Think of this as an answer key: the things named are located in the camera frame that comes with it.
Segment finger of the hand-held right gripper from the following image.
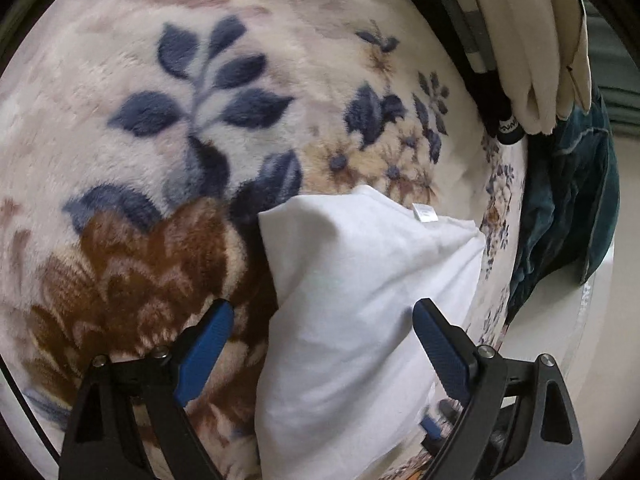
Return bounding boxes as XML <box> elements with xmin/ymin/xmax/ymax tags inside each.
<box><xmin>420</xmin><ymin>414</ymin><xmax>445</xmax><ymax>440</ymax></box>

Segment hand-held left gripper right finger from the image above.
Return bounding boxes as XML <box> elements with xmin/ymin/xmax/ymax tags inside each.
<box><xmin>412</xmin><ymin>298</ymin><xmax>587</xmax><ymax>480</ymax></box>

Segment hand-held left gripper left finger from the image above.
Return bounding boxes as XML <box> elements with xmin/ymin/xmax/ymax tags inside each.
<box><xmin>58</xmin><ymin>298</ymin><xmax>236</xmax><ymax>480</ymax></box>

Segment white pillowcase cloth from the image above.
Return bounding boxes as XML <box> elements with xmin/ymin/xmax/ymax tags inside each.
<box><xmin>254</xmin><ymin>184</ymin><xmax>487</xmax><ymax>480</ymax></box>

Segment dark teal garment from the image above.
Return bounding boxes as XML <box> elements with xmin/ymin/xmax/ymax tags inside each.
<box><xmin>504</xmin><ymin>85</ymin><xmax>622</xmax><ymax>327</ymax></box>

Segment floral fleece blanket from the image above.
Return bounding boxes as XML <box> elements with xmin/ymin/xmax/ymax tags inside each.
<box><xmin>0</xmin><ymin>0</ymin><xmax>531</xmax><ymax>480</ymax></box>

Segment black cloth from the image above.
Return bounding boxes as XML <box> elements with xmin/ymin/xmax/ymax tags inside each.
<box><xmin>369</xmin><ymin>0</ymin><xmax>527</xmax><ymax>147</ymax></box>

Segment grey white checkered cloth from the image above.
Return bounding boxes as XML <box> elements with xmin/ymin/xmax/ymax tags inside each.
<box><xmin>442</xmin><ymin>0</ymin><xmax>502</xmax><ymax>77</ymax></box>

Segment cream cloth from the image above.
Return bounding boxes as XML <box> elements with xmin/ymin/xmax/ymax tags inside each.
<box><xmin>460</xmin><ymin>0</ymin><xmax>594</xmax><ymax>136</ymax></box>

